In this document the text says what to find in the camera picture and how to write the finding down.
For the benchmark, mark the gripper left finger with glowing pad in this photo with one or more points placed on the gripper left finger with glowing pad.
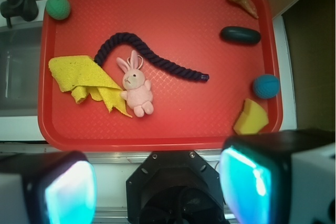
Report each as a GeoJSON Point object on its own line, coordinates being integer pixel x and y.
{"type": "Point", "coordinates": [59, 187]}

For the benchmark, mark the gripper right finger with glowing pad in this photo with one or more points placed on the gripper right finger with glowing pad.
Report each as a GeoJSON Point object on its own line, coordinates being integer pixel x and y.
{"type": "Point", "coordinates": [281, 177]}

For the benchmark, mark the blue ball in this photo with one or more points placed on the blue ball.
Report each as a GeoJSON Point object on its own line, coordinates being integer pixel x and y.
{"type": "Point", "coordinates": [266, 86]}

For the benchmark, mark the green ball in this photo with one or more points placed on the green ball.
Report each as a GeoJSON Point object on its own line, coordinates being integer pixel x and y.
{"type": "Point", "coordinates": [58, 9]}

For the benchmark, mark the yellow sponge wedge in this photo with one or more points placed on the yellow sponge wedge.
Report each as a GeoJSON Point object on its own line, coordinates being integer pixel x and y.
{"type": "Point", "coordinates": [252, 118]}

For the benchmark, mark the yellow cloth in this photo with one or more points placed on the yellow cloth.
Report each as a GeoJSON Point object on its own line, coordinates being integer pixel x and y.
{"type": "Point", "coordinates": [82, 77]}

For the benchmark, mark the pink plush bunny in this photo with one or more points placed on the pink plush bunny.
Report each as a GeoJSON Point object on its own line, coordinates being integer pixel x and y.
{"type": "Point", "coordinates": [137, 88]}

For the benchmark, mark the red plastic tray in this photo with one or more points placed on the red plastic tray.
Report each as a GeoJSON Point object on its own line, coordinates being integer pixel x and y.
{"type": "Point", "coordinates": [199, 81]}

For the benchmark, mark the dark green oval stone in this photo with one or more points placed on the dark green oval stone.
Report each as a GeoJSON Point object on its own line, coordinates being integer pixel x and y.
{"type": "Point", "coordinates": [240, 35]}

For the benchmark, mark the black octagonal mount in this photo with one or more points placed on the black octagonal mount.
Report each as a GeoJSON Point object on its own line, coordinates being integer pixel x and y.
{"type": "Point", "coordinates": [175, 187]}

